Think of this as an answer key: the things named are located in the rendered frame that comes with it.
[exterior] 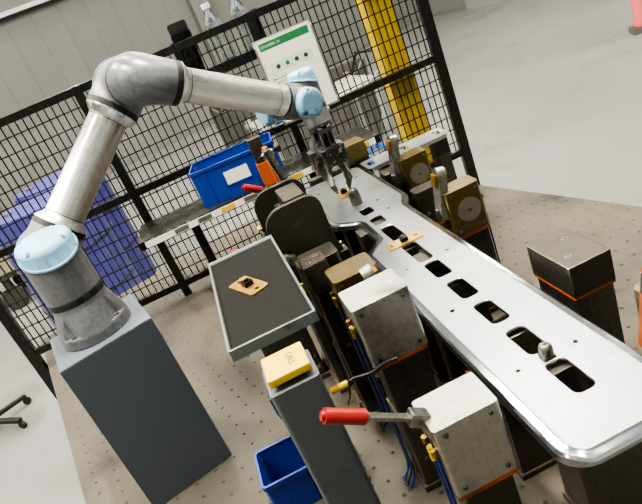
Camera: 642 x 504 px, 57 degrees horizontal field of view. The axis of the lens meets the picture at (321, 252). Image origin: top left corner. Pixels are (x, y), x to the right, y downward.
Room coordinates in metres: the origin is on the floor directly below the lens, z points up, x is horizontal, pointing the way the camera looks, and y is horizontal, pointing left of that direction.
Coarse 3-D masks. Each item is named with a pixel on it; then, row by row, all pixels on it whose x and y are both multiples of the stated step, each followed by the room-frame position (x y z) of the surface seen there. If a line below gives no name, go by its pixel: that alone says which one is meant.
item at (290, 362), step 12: (288, 348) 0.69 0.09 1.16; (300, 348) 0.68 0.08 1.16; (264, 360) 0.69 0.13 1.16; (276, 360) 0.68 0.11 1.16; (288, 360) 0.66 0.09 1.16; (300, 360) 0.65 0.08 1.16; (264, 372) 0.66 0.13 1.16; (276, 372) 0.65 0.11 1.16; (288, 372) 0.64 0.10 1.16; (300, 372) 0.64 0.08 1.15; (276, 384) 0.64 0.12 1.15
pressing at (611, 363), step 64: (320, 192) 1.75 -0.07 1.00; (384, 192) 1.53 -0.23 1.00; (384, 256) 1.16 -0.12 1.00; (448, 256) 1.05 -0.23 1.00; (448, 320) 0.84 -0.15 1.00; (512, 320) 0.77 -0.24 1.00; (576, 320) 0.71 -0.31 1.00; (512, 384) 0.64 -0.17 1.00; (640, 384) 0.55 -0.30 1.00; (576, 448) 0.50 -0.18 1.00
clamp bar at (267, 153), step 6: (276, 144) 1.63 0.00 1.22; (264, 150) 1.63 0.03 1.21; (270, 150) 1.62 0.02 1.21; (264, 156) 1.63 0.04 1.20; (270, 156) 1.62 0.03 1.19; (270, 162) 1.62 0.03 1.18; (276, 162) 1.62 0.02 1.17; (276, 168) 1.62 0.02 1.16; (276, 174) 1.63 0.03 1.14; (282, 174) 1.62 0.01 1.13; (282, 180) 1.62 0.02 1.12
